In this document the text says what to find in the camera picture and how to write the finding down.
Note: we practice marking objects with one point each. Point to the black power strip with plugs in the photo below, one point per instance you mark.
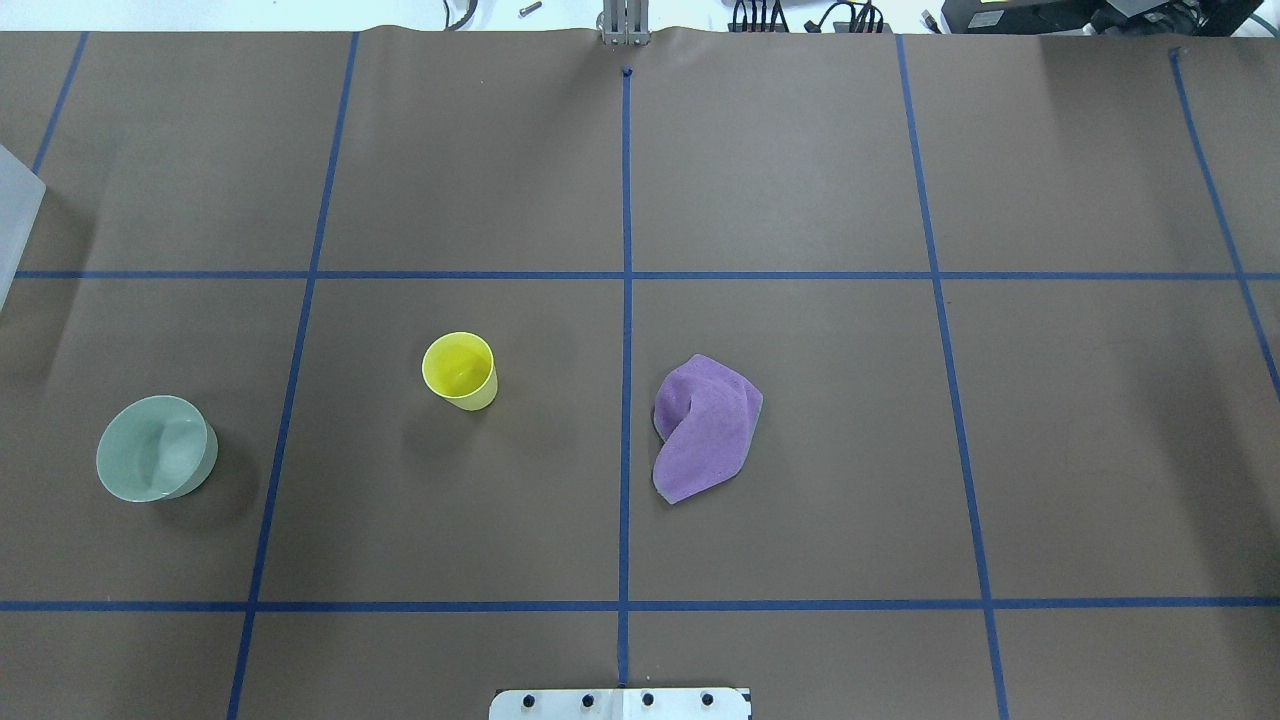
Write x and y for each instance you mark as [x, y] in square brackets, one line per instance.
[783, 17]

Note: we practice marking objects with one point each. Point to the grey metal camera post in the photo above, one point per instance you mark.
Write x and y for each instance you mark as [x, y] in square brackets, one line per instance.
[625, 23]

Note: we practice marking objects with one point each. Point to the pale green bowl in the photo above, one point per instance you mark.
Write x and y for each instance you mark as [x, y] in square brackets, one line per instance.
[158, 448]

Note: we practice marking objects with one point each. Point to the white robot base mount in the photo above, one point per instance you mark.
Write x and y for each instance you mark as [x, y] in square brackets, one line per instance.
[623, 703]

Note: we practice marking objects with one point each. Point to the purple microfiber cloth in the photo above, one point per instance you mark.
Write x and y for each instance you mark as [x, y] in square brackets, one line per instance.
[705, 414]

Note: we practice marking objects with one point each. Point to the yellow plastic cup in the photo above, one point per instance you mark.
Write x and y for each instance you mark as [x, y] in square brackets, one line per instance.
[460, 368]

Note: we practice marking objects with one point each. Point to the translucent plastic storage box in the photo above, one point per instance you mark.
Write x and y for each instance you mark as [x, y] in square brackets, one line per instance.
[21, 195]

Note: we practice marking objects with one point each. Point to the black equipment on back table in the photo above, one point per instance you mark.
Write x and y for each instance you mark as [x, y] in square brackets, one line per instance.
[1123, 18]

